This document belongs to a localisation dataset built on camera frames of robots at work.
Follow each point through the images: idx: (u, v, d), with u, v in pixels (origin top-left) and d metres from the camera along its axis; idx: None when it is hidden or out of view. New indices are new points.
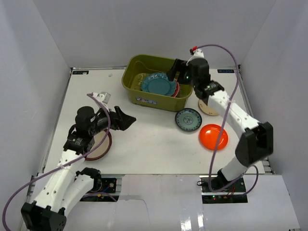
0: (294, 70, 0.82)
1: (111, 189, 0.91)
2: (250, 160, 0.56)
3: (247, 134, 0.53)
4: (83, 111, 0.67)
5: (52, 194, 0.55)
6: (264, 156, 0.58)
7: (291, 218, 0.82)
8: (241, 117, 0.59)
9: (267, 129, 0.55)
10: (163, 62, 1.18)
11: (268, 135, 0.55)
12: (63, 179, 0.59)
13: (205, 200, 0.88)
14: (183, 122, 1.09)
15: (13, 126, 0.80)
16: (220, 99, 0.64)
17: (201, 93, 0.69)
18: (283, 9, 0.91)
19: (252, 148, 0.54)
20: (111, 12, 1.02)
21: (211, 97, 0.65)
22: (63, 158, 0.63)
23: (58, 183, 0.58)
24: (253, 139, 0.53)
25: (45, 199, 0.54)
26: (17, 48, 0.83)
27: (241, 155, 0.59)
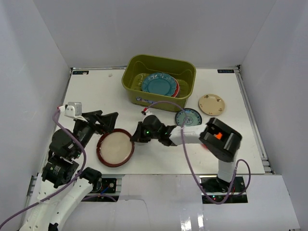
0: (294, 70, 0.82)
1: (111, 189, 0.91)
2: (226, 150, 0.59)
3: (202, 138, 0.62)
4: (59, 138, 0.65)
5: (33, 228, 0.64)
6: (237, 143, 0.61)
7: (291, 218, 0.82)
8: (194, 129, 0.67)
9: (214, 122, 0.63)
10: (163, 62, 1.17)
11: (219, 125, 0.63)
12: (43, 213, 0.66)
13: (205, 200, 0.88)
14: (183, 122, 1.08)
15: (13, 126, 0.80)
16: (176, 132, 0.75)
17: (167, 140, 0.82)
18: (282, 9, 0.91)
19: (218, 144, 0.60)
20: (111, 12, 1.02)
21: (171, 136, 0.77)
22: (43, 189, 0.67)
23: (38, 216, 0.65)
24: (210, 137, 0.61)
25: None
26: (17, 48, 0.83)
27: (223, 156, 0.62)
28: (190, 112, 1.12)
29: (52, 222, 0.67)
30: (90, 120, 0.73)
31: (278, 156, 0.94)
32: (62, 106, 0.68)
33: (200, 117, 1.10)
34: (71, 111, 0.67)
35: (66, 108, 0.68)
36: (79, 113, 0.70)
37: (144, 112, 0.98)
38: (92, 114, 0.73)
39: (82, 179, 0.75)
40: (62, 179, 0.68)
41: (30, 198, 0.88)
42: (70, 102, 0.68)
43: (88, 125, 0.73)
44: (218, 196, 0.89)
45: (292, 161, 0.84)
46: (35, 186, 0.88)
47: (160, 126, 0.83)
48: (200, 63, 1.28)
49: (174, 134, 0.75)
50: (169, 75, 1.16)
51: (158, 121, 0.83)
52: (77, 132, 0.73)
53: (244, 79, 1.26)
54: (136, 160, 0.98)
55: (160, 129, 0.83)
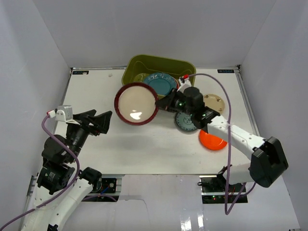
0: (294, 71, 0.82)
1: (111, 189, 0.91)
2: (269, 177, 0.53)
3: (256, 155, 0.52)
4: (51, 146, 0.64)
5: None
6: (280, 172, 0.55)
7: (291, 218, 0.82)
8: (245, 137, 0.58)
9: (275, 144, 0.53)
10: (163, 62, 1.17)
11: (277, 149, 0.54)
12: (39, 219, 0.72)
13: (205, 200, 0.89)
14: (182, 122, 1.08)
15: (13, 126, 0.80)
16: (220, 124, 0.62)
17: (199, 122, 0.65)
18: (282, 8, 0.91)
19: (266, 168, 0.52)
20: (111, 12, 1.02)
21: (209, 124, 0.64)
22: (39, 196, 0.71)
23: (35, 223, 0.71)
24: (264, 159, 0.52)
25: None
26: (17, 48, 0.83)
27: (258, 178, 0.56)
28: None
29: (52, 224, 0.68)
30: (83, 121, 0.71)
31: None
32: (52, 110, 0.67)
33: None
34: (61, 115, 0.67)
35: (57, 112, 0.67)
36: (70, 117, 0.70)
37: (183, 81, 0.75)
38: (83, 116, 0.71)
39: (81, 180, 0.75)
40: (57, 185, 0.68)
41: (30, 199, 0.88)
42: (59, 106, 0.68)
43: (82, 127, 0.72)
44: (218, 196, 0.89)
45: (292, 162, 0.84)
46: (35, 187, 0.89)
47: (199, 106, 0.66)
48: (200, 63, 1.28)
49: (215, 124, 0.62)
50: (169, 75, 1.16)
51: (200, 99, 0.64)
52: (70, 135, 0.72)
53: (244, 79, 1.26)
54: (136, 160, 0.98)
55: (198, 108, 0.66)
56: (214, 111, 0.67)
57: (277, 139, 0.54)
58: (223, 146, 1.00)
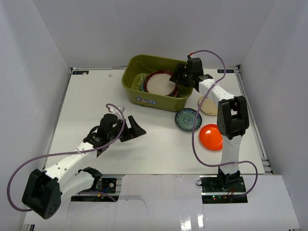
0: (294, 71, 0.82)
1: (111, 189, 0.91)
2: (227, 125, 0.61)
3: (220, 103, 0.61)
4: (109, 116, 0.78)
5: (62, 170, 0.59)
6: (241, 127, 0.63)
7: (291, 218, 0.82)
8: (221, 93, 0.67)
9: (240, 100, 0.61)
10: (163, 62, 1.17)
11: (242, 105, 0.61)
12: (74, 163, 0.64)
13: (205, 200, 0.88)
14: (182, 122, 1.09)
15: (13, 126, 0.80)
16: (207, 83, 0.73)
17: (195, 82, 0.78)
18: (282, 8, 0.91)
19: (226, 116, 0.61)
20: (111, 11, 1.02)
21: (199, 83, 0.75)
22: (81, 146, 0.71)
23: (70, 163, 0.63)
24: (226, 107, 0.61)
25: (55, 172, 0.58)
26: (17, 48, 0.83)
27: (221, 126, 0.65)
28: (190, 112, 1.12)
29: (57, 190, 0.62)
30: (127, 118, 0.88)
31: (278, 156, 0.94)
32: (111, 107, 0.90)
33: (200, 117, 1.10)
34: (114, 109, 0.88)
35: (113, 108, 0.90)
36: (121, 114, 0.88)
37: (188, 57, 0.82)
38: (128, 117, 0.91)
39: (84, 172, 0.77)
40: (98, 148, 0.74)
41: None
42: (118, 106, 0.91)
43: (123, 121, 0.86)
44: (218, 196, 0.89)
45: (292, 161, 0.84)
46: None
47: (198, 70, 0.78)
48: None
49: (203, 83, 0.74)
50: None
51: (198, 63, 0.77)
52: None
53: (244, 79, 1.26)
54: (136, 160, 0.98)
55: (196, 71, 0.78)
56: (210, 75, 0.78)
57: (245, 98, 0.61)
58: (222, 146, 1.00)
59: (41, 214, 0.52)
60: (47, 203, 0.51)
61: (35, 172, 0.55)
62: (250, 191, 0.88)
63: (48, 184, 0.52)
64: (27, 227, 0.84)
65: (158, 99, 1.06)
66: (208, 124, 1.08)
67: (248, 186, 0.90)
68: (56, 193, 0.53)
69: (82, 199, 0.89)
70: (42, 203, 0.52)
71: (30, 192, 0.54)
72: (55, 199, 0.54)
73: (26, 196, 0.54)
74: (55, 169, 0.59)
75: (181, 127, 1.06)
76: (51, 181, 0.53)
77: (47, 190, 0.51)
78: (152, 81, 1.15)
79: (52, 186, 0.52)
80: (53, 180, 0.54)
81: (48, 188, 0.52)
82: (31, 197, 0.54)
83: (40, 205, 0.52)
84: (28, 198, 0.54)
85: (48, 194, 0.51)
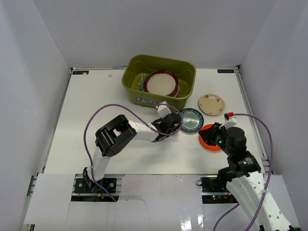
0: (295, 71, 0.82)
1: (111, 188, 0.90)
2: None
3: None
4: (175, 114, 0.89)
5: (137, 128, 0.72)
6: None
7: (291, 218, 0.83)
8: (273, 214, 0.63)
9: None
10: (163, 63, 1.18)
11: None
12: (146, 130, 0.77)
13: (205, 200, 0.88)
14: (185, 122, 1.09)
15: (13, 126, 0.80)
16: (255, 184, 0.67)
17: (235, 165, 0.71)
18: (282, 9, 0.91)
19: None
20: (111, 12, 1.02)
21: (246, 177, 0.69)
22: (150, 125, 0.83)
23: (144, 128, 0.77)
24: None
25: (134, 125, 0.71)
26: (17, 48, 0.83)
27: None
28: (192, 112, 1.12)
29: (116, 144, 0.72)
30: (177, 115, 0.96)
31: (278, 156, 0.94)
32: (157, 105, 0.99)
33: (201, 116, 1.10)
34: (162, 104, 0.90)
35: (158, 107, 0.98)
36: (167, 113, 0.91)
37: (227, 117, 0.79)
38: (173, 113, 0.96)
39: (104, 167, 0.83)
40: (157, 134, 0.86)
41: (30, 198, 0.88)
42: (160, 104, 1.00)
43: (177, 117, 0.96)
44: (218, 196, 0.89)
45: (291, 161, 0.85)
46: (35, 186, 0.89)
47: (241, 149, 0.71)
48: (200, 63, 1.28)
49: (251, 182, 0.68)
50: None
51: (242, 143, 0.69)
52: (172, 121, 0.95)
53: (244, 79, 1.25)
54: (136, 160, 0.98)
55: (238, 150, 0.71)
56: (256, 162, 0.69)
57: None
58: None
59: (106, 147, 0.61)
60: (119, 142, 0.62)
61: (122, 116, 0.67)
62: None
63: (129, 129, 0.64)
64: (27, 227, 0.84)
65: (159, 99, 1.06)
66: (209, 123, 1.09)
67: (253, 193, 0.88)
68: (127, 140, 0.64)
69: (82, 199, 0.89)
70: (115, 140, 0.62)
71: (109, 127, 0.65)
72: (121, 145, 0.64)
73: (105, 128, 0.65)
74: (135, 124, 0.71)
75: (184, 127, 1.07)
76: (132, 129, 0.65)
77: (128, 133, 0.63)
78: (153, 80, 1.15)
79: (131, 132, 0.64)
80: (132, 128, 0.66)
81: (129, 132, 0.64)
82: (108, 132, 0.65)
83: (111, 141, 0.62)
84: (105, 130, 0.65)
85: (125, 136, 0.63)
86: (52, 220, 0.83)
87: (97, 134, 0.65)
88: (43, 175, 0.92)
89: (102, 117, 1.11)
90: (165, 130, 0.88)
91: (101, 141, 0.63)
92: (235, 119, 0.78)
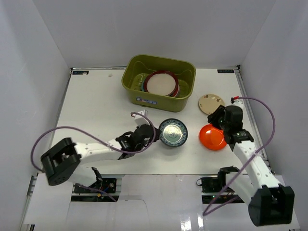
0: (295, 71, 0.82)
1: (111, 189, 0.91)
2: (263, 216, 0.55)
3: (262, 191, 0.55)
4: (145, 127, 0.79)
5: (87, 152, 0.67)
6: (278, 222, 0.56)
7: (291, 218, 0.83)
8: (262, 173, 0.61)
9: (287, 194, 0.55)
10: (163, 62, 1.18)
11: (286, 197, 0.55)
12: (100, 151, 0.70)
13: (204, 200, 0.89)
14: (167, 137, 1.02)
15: (13, 126, 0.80)
16: (246, 148, 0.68)
17: (230, 137, 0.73)
18: (282, 8, 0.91)
19: (265, 208, 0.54)
20: (111, 12, 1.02)
21: (237, 144, 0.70)
22: (111, 142, 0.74)
23: (96, 149, 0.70)
24: (268, 198, 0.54)
25: (82, 149, 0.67)
26: (17, 48, 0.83)
27: (254, 214, 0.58)
28: (169, 122, 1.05)
29: None
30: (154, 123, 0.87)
31: (278, 156, 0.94)
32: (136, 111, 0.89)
33: (180, 121, 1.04)
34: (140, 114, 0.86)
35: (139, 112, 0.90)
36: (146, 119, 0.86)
37: (232, 101, 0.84)
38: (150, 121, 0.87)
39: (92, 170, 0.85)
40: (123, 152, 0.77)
41: (30, 198, 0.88)
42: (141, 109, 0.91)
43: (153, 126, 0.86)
44: (218, 196, 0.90)
45: (291, 161, 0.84)
46: (35, 186, 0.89)
47: (236, 123, 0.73)
48: (200, 63, 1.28)
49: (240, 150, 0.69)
50: None
51: (238, 117, 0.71)
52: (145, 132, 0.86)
53: (244, 79, 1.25)
54: (136, 160, 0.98)
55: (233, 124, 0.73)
56: (249, 135, 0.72)
57: (293, 192, 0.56)
58: (222, 146, 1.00)
59: (48, 176, 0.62)
60: (59, 172, 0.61)
61: (66, 141, 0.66)
62: None
63: (71, 157, 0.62)
64: (27, 227, 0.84)
65: (158, 99, 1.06)
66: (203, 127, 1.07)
67: None
68: (70, 168, 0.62)
69: (82, 199, 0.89)
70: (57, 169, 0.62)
71: (53, 154, 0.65)
72: (66, 173, 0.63)
73: (48, 155, 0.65)
74: (83, 147, 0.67)
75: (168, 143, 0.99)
76: (75, 156, 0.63)
77: (70, 160, 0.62)
78: (153, 80, 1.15)
79: (73, 160, 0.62)
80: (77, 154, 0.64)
81: (70, 160, 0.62)
82: (51, 158, 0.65)
83: (53, 171, 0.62)
84: (48, 157, 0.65)
85: (66, 166, 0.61)
86: (52, 219, 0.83)
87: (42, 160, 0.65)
88: (43, 175, 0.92)
89: (102, 117, 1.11)
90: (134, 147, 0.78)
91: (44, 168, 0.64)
92: (241, 103, 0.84)
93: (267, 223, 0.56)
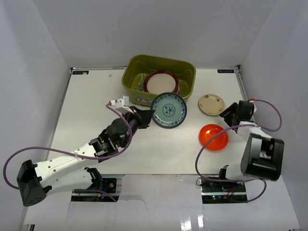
0: (295, 71, 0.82)
1: (111, 188, 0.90)
2: (250, 160, 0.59)
3: (254, 135, 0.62)
4: (118, 125, 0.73)
5: (50, 171, 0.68)
6: (266, 172, 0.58)
7: (291, 218, 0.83)
8: None
9: (276, 143, 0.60)
10: (163, 62, 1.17)
11: (276, 148, 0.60)
12: (65, 166, 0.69)
13: (205, 200, 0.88)
14: (165, 118, 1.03)
15: (13, 126, 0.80)
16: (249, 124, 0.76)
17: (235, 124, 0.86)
18: (283, 8, 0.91)
19: (252, 149, 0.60)
20: (111, 12, 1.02)
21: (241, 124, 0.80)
22: (82, 149, 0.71)
23: (61, 165, 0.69)
24: (256, 141, 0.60)
25: (44, 170, 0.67)
26: (17, 48, 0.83)
27: (244, 163, 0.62)
28: (168, 97, 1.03)
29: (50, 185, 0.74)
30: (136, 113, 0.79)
31: None
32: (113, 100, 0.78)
33: (178, 96, 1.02)
34: (119, 103, 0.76)
35: (116, 101, 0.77)
36: (128, 107, 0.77)
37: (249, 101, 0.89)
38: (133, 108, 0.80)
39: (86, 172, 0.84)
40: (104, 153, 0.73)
41: None
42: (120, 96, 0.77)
43: (135, 118, 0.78)
44: (218, 196, 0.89)
45: (291, 161, 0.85)
46: None
47: (244, 114, 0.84)
48: (200, 63, 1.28)
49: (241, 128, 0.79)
50: None
51: (247, 108, 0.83)
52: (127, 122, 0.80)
53: (244, 79, 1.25)
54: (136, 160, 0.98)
55: (241, 114, 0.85)
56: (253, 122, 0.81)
57: (283, 143, 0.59)
58: (222, 146, 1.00)
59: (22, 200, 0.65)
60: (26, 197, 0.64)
61: (24, 166, 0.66)
62: (252, 199, 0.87)
63: (32, 183, 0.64)
64: (27, 227, 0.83)
65: None
66: (202, 127, 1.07)
67: (257, 196, 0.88)
68: (35, 191, 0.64)
69: (82, 199, 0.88)
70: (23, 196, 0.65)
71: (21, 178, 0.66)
72: (34, 195, 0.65)
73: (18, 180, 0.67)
74: (45, 168, 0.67)
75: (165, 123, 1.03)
76: (34, 181, 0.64)
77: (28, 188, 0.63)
78: (153, 80, 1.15)
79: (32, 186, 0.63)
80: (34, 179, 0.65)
81: (29, 186, 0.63)
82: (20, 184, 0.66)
83: (21, 196, 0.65)
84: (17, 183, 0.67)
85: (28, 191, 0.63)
86: (52, 219, 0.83)
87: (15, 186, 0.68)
88: None
89: (103, 117, 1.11)
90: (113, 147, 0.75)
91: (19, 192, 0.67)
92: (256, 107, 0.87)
93: (255, 173, 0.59)
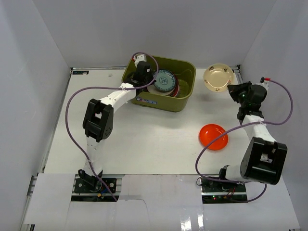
0: (295, 71, 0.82)
1: (111, 189, 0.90)
2: (250, 164, 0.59)
3: (257, 140, 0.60)
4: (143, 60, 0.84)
5: (113, 101, 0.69)
6: (265, 178, 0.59)
7: (292, 218, 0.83)
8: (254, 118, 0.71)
9: (279, 148, 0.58)
10: (164, 63, 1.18)
11: (278, 153, 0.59)
12: (121, 96, 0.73)
13: (205, 200, 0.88)
14: (162, 86, 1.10)
15: (13, 126, 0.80)
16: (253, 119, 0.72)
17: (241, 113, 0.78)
18: (282, 9, 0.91)
19: (255, 154, 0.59)
20: (111, 12, 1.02)
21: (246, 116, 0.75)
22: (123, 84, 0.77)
23: (117, 96, 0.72)
24: (258, 146, 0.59)
25: (108, 101, 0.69)
26: (17, 48, 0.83)
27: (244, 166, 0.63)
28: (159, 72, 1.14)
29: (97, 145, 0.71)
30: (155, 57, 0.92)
31: None
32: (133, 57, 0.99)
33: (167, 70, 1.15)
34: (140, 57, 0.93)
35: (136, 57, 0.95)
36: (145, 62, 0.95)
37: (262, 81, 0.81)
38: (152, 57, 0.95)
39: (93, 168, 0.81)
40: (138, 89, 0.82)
41: (30, 198, 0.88)
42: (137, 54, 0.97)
43: None
44: (218, 196, 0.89)
45: (291, 161, 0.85)
46: (35, 186, 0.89)
47: (254, 103, 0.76)
48: (200, 63, 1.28)
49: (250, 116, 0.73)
50: None
51: (259, 98, 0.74)
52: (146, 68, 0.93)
53: (244, 79, 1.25)
54: (136, 160, 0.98)
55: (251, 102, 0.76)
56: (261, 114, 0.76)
57: (286, 148, 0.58)
58: (222, 146, 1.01)
59: (98, 132, 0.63)
60: (104, 124, 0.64)
61: (92, 101, 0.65)
62: (251, 199, 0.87)
63: (106, 109, 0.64)
64: (27, 227, 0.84)
65: (158, 99, 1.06)
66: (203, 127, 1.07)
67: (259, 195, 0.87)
68: (109, 117, 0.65)
69: (82, 199, 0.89)
70: (99, 125, 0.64)
71: (90, 117, 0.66)
72: (109, 122, 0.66)
73: (86, 121, 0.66)
74: (108, 99, 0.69)
75: (165, 89, 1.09)
76: (107, 108, 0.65)
77: (105, 114, 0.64)
78: None
79: (108, 110, 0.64)
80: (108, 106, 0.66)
81: (105, 110, 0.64)
82: (90, 121, 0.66)
83: (99, 126, 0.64)
84: (88, 121, 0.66)
85: (106, 116, 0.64)
86: (52, 220, 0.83)
87: (85, 126, 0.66)
88: (43, 175, 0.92)
89: None
90: (143, 82, 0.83)
91: (90, 131, 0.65)
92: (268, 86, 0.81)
93: (253, 176, 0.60)
